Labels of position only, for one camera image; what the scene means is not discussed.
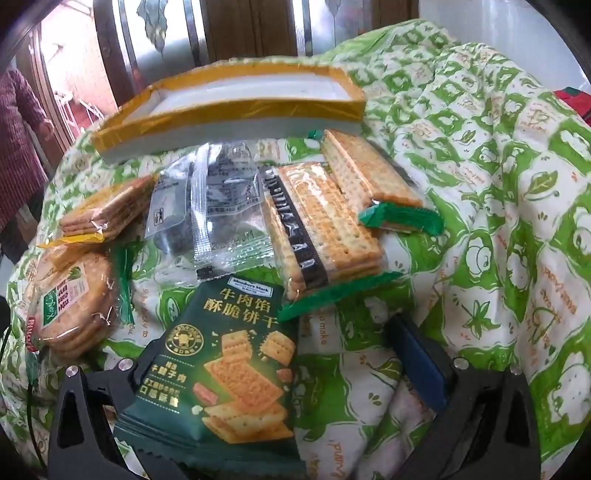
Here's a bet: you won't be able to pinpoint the round cracker packet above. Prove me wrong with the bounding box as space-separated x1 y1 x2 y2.
25 244 134 365

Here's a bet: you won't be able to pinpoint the black cable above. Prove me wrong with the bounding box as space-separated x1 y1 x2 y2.
0 323 47 480

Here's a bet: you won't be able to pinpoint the long cracker packet green ends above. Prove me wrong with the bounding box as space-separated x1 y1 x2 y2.
307 129 445 237
259 161 404 322

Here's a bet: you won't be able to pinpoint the red cloth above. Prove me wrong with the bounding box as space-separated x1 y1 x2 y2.
551 85 591 125

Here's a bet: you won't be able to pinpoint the stained glass wooden door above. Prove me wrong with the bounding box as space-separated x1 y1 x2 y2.
203 0 419 61
92 0 208 109

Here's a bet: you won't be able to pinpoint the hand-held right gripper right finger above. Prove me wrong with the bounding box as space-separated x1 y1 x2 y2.
383 315 541 480

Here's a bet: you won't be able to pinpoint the clear packet of dark snack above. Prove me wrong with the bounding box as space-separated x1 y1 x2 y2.
144 142 273 281

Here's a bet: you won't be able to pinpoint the yellow label square cracker packet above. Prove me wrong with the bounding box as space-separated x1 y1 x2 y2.
38 174 158 250

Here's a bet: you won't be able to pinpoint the dark green cracker packet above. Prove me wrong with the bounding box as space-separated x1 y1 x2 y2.
113 275 308 480

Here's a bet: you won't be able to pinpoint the green printed blanket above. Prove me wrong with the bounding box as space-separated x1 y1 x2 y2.
0 18 591 480

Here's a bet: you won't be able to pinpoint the white metal rack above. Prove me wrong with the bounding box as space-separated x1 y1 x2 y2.
53 90 105 153

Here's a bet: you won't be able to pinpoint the yellow-edged white tray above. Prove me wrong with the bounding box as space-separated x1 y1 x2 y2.
90 58 366 166

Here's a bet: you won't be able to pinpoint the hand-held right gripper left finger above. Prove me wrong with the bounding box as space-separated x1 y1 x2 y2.
46 357 185 480

